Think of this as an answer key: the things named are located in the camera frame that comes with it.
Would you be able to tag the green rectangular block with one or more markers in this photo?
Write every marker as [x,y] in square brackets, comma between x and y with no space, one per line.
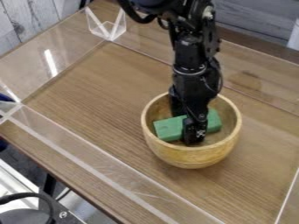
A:
[169,129]

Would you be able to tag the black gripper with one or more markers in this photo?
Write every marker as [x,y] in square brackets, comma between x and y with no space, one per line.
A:
[195,87]

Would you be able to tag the clear acrylic corner bracket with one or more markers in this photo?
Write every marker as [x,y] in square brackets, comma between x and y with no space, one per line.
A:
[107,30]

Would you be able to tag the black metal base plate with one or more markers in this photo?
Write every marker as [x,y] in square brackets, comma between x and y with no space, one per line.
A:
[38,216]

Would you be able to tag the black table leg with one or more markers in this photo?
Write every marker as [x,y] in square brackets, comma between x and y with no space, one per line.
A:
[50,184]

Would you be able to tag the brown wooden bowl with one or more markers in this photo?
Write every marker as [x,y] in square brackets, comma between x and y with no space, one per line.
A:
[206,153]

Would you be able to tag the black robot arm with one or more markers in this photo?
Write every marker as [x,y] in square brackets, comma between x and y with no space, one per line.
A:
[189,19]

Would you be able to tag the clear acrylic front barrier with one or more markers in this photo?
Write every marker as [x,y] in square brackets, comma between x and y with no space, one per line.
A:
[97,134]

